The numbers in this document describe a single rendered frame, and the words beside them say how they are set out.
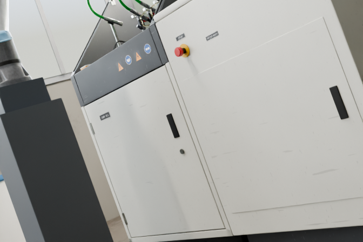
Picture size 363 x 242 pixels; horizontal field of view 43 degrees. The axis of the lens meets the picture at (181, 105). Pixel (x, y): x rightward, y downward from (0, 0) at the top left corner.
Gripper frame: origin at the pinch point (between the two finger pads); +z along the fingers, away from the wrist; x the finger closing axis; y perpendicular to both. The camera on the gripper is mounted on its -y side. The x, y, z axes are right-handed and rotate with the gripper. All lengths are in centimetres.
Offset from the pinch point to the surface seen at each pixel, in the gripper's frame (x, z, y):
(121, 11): -31.0, -2.6, -22.2
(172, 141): 21, 73, 22
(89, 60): -31.0, 20.8, 9.8
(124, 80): 5.1, 40.9, 21.6
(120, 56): 8.0, 30.7, 21.6
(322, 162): 84, 93, 22
